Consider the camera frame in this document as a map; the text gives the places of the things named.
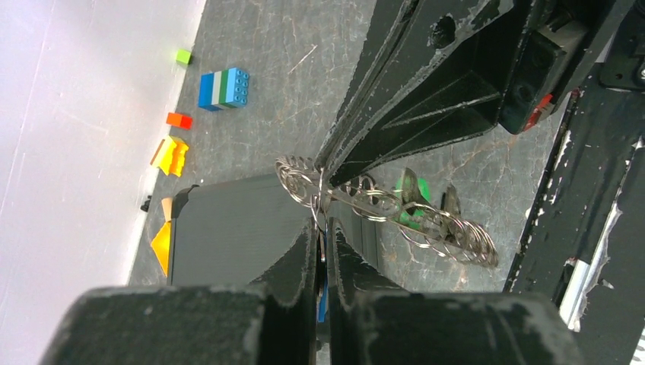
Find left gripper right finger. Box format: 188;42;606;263
326;219;584;364

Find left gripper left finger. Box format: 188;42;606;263
41;219;319;364

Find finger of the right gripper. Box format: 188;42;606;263
314;1;418;169

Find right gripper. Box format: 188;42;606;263
322;1;635;186

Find blue key tag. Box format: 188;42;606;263
316;231;328;323

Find green key tag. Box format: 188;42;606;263
396;167;430;232

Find metal disc keyring with rings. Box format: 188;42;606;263
275;155;499;268

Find dark grey hard case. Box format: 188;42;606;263
166;173;384;288

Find yellow toy window block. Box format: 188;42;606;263
151;221;172;276

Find wooden peg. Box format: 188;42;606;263
160;197;173;222

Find small black clip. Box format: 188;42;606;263
140;195;151;212

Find blue green stacked bricks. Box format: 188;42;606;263
197;68;249;111

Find yellow orange wedge blocks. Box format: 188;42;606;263
150;135;189;177

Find green small cube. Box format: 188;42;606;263
175;49;192;65

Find red small block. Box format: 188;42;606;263
166;113;193;130

